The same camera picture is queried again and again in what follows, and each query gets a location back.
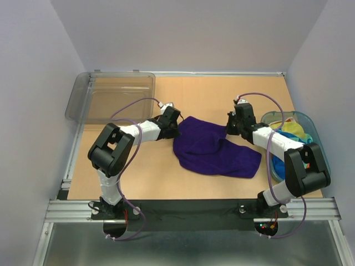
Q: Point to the smoky clear plastic bin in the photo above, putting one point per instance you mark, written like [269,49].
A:
[98,96]

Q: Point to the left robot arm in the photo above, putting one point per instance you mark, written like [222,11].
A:
[110,152]

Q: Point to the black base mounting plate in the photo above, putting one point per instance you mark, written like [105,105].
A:
[180,215]

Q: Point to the yellow towel teal trim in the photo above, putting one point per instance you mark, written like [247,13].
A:
[293,128]

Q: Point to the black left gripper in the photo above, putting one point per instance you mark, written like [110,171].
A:
[175,133]

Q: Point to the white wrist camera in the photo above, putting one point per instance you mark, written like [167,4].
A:
[239,100]
[163,106]

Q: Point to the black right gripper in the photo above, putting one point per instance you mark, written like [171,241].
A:
[229,129]

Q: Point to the blue towel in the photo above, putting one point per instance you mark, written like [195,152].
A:
[278,164]

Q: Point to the purple towel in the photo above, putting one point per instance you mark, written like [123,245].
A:
[202,147]

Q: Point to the aluminium frame rail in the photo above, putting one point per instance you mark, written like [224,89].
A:
[310,235]

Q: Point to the orange white patterned towel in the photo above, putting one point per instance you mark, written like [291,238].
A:
[278,123]

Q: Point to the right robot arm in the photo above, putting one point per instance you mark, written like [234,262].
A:
[305,168]

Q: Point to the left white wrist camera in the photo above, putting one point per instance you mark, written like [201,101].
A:
[163,106]

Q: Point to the teal plastic bin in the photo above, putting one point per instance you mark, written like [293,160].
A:
[307,125]

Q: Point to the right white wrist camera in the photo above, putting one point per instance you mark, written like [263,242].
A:
[239,100]

